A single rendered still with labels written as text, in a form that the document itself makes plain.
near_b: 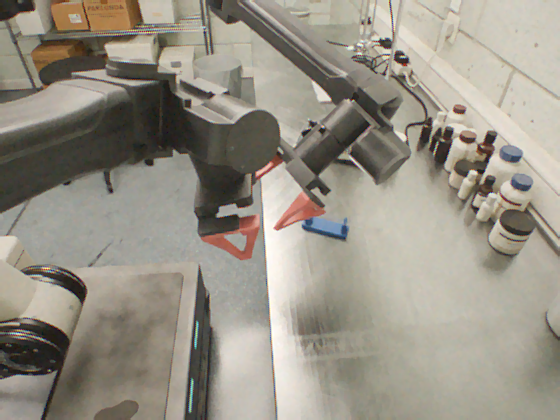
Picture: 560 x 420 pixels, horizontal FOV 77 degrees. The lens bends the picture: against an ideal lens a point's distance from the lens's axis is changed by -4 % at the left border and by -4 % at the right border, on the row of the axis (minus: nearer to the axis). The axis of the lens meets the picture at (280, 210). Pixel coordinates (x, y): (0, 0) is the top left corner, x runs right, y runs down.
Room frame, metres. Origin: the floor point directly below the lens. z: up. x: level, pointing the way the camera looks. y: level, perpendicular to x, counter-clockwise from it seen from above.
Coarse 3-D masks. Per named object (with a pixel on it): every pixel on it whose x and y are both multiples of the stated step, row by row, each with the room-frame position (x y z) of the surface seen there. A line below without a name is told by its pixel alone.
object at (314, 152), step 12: (312, 132) 0.47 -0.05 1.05; (288, 144) 0.47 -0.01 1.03; (300, 144) 0.46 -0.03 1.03; (312, 144) 0.45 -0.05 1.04; (324, 144) 0.44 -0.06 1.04; (336, 144) 0.44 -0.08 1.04; (288, 156) 0.45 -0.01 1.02; (300, 156) 0.44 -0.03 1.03; (312, 156) 0.44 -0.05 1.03; (324, 156) 0.44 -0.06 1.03; (336, 156) 0.45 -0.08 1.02; (312, 168) 0.43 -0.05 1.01; (324, 168) 0.44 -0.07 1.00; (324, 192) 0.42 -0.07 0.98
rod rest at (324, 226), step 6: (306, 222) 0.57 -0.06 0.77; (312, 222) 0.58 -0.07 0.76; (318, 222) 0.58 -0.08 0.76; (324, 222) 0.58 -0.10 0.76; (330, 222) 0.58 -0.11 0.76; (306, 228) 0.57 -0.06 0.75; (312, 228) 0.56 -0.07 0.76; (318, 228) 0.56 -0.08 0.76; (324, 228) 0.56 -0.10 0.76; (330, 228) 0.56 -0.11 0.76; (336, 228) 0.56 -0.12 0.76; (342, 228) 0.54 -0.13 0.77; (348, 228) 0.56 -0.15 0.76; (330, 234) 0.55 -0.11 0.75; (336, 234) 0.54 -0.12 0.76; (342, 234) 0.54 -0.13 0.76
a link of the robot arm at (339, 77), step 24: (240, 0) 0.70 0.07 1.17; (264, 0) 0.70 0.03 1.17; (264, 24) 0.66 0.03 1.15; (288, 24) 0.65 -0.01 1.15; (288, 48) 0.62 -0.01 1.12; (312, 48) 0.60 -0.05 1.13; (312, 72) 0.58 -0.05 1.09; (336, 72) 0.55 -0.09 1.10; (360, 72) 0.55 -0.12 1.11; (336, 96) 0.55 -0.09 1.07
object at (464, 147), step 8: (464, 136) 0.78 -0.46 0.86; (472, 136) 0.78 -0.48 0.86; (456, 144) 0.79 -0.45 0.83; (464, 144) 0.78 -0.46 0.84; (472, 144) 0.78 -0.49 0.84; (456, 152) 0.78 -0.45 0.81; (464, 152) 0.77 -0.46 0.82; (472, 152) 0.77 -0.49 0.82; (448, 160) 0.79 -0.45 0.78; (456, 160) 0.77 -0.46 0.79; (448, 168) 0.78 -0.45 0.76
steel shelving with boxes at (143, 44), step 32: (64, 0) 3.05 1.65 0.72; (96, 0) 2.78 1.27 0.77; (128, 0) 2.88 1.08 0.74; (160, 0) 2.90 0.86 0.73; (32, 32) 2.73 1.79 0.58; (64, 32) 2.77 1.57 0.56; (96, 32) 2.75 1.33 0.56; (160, 32) 2.79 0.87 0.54; (160, 64) 2.79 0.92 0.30; (192, 64) 2.82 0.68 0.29
